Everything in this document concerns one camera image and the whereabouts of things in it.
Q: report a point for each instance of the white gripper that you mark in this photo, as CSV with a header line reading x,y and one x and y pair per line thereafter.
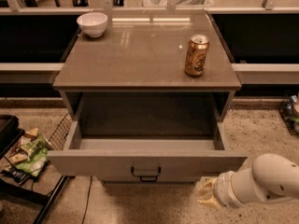
x,y
221,188

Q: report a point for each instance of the grey top drawer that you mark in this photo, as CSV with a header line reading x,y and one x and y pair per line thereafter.
x,y
145,159

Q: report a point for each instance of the grey drawer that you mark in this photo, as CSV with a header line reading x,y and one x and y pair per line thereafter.
x,y
145,159
147,182

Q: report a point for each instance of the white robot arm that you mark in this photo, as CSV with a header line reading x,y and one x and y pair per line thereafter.
x,y
270,179

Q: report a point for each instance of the grey bottom drawer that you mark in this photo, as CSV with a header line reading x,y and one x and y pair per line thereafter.
x,y
147,182

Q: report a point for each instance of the grey drawer cabinet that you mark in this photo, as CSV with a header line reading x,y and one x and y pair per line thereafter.
x,y
131,82

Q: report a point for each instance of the gold soda can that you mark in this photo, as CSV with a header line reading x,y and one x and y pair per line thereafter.
x,y
196,55

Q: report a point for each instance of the green snack bag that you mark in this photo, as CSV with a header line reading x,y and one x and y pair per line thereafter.
x,y
37,156

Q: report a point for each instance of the clear plastic tray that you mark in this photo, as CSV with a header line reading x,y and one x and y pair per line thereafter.
x,y
179,3

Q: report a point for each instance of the white ceramic bowl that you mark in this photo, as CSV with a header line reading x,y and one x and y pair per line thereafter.
x,y
92,24

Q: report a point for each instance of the black wire basket right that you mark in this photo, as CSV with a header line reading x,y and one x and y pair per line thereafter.
x,y
289,111

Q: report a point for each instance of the black wire basket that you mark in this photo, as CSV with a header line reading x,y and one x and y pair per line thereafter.
x,y
289,111
59,136

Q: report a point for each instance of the black wire basket left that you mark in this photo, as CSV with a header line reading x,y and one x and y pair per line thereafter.
x,y
59,136

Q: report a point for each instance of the black metal cart frame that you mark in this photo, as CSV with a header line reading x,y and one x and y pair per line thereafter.
x,y
10,134

